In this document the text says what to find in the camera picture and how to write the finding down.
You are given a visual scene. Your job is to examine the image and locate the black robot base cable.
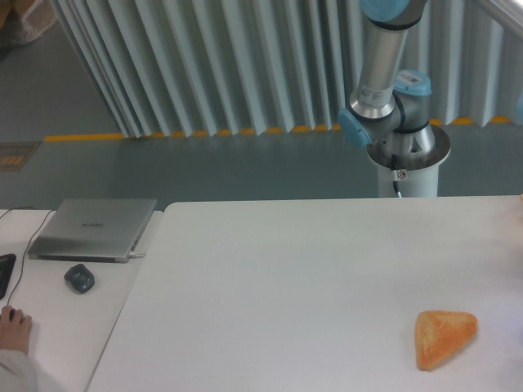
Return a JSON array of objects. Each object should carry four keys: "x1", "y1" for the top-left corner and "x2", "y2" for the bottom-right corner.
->
[{"x1": 389, "y1": 154, "x2": 404, "y2": 198}]

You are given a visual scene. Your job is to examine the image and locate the black mouse cable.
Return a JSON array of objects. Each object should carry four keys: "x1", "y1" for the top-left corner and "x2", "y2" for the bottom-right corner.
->
[{"x1": 0, "y1": 207, "x2": 57, "y2": 307}]

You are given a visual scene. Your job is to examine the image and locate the white folding partition screen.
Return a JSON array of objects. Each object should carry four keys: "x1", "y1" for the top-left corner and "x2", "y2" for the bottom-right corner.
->
[{"x1": 53, "y1": 1, "x2": 522, "y2": 138}]

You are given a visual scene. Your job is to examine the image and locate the orange triangular toast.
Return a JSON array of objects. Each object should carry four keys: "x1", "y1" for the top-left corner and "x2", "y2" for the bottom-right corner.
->
[{"x1": 414, "y1": 310, "x2": 478, "y2": 371}]

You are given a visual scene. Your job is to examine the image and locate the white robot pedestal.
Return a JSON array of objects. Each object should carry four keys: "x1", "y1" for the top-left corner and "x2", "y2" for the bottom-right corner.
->
[{"x1": 376, "y1": 165, "x2": 439, "y2": 198}]

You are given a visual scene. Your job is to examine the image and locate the person's hand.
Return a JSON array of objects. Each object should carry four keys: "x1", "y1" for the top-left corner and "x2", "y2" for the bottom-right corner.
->
[{"x1": 0, "y1": 305, "x2": 32, "y2": 355}]

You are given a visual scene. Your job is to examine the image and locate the grey sleeved forearm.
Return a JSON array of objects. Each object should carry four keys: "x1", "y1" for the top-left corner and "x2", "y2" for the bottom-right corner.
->
[{"x1": 1, "y1": 349, "x2": 38, "y2": 391}]

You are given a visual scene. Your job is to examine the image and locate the silver usb dongle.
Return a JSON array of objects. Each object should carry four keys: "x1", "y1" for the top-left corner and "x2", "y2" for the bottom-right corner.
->
[{"x1": 128, "y1": 252, "x2": 146, "y2": 260}]

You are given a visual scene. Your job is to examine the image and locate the silver closed laptop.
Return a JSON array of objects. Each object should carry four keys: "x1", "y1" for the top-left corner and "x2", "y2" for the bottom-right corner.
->
[{"x1": 28, "y1": 198, "x2": 157, "y2": 263}]

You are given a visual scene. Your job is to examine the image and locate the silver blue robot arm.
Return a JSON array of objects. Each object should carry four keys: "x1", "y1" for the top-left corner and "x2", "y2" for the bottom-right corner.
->
[{"x1": 337, "y1": 1, "x2": 522, "y2": 171}]

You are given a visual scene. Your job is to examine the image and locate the black keyboard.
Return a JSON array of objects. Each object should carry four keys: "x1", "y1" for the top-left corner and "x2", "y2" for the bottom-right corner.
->
[{"x1": 0, "y1": 253, "x2": 16, "y2": 300}]

